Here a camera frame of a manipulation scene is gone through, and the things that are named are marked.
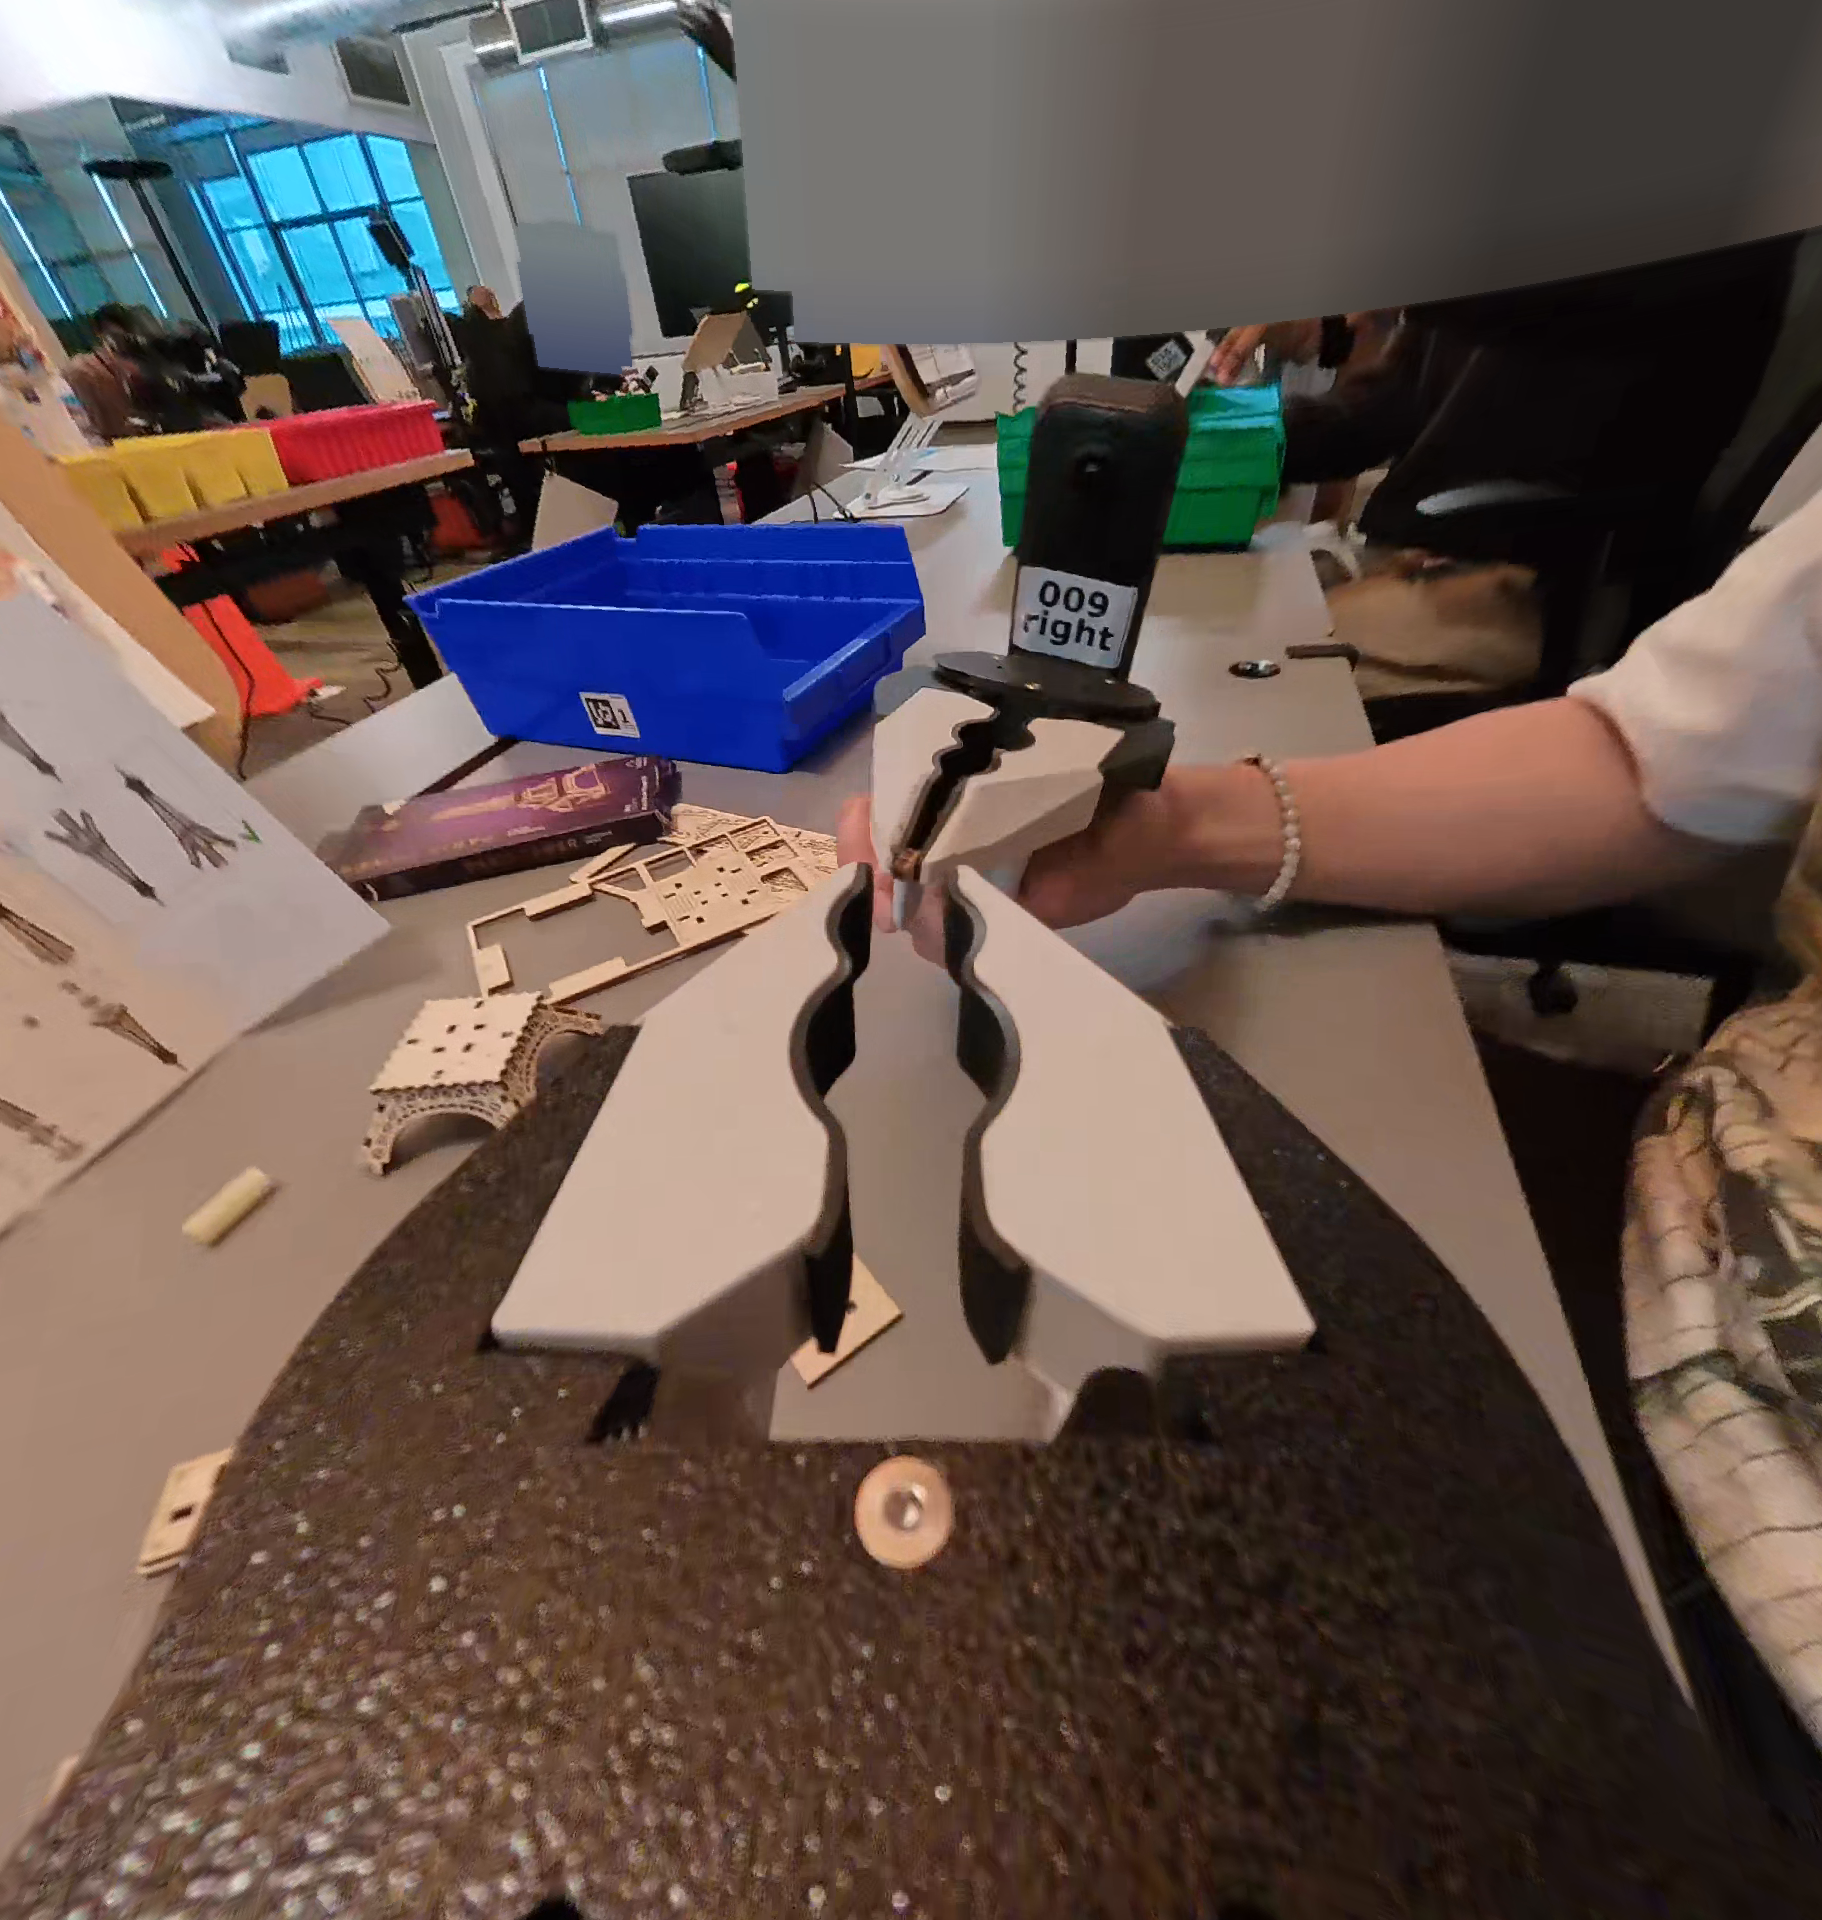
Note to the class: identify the small green bin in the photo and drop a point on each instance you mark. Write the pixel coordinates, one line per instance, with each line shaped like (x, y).
(613, 414)

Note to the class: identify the wooden sheet with cutouts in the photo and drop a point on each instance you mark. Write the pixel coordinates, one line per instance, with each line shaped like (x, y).
(761, 857)

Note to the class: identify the person's right hand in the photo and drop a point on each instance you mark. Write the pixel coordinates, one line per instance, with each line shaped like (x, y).
(1137, 857)

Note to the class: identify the red plastic bin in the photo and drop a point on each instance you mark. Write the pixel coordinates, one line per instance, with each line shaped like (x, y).
(357, 443)

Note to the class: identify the small pale peg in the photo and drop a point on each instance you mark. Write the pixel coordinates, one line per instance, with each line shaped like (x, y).
(903, 893)

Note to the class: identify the green plastic bin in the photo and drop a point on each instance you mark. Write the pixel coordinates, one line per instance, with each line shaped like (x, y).
(1227, 480)

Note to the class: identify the empty wooden frame sheet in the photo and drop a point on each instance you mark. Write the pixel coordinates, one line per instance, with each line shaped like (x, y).
(552, 983)

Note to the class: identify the small square wooden piece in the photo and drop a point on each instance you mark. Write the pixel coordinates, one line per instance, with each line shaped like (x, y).
(868, 1322)

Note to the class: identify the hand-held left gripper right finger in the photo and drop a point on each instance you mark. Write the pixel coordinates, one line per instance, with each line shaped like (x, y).
(1137, 1170)

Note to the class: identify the blue plastic bin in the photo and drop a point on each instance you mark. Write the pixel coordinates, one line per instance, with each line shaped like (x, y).
(701, 662)

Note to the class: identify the person's white shirt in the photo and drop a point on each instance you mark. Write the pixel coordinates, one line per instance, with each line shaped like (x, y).
(1751, 677)

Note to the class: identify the wooden four-pad square frame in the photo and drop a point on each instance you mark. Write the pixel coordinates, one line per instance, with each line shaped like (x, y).
(182, 1507)

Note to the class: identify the paper instruction sheet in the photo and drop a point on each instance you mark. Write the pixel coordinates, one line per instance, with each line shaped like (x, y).
(101, 900)

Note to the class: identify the purple puzzle box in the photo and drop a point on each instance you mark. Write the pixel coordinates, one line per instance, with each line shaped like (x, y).
(492, 827)

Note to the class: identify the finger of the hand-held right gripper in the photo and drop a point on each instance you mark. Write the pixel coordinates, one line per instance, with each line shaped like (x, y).
(903, 765)
(1031, 803)

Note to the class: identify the black office chair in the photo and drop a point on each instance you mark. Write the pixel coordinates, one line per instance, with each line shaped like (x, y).
(1677, 600)

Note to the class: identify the orange cone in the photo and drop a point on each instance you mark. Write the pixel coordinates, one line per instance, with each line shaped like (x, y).
(243, 645)

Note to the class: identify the black monitor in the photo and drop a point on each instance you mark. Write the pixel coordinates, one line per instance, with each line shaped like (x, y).
(687, 255)

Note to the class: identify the white laptop stand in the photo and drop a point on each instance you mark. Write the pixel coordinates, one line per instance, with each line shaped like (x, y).
(903, 473)

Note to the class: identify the person's right forearm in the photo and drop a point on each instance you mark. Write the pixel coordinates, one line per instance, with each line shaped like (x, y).
(1452, 797)

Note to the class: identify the wooden tower base model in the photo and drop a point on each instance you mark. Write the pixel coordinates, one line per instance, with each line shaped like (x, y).
(462, 1052)

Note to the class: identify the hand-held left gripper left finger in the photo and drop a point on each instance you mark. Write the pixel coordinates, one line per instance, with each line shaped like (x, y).
(672, 1170)

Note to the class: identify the yellow plastic bin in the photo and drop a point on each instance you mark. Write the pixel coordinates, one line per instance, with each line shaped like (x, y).
(101, 492)
(175, 473)
(257, 461)

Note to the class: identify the wooden table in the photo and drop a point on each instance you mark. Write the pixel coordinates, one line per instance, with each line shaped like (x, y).
(325, 487)

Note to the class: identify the person's patterned garment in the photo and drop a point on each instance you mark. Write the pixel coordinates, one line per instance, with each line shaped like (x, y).
(1751, 1275)

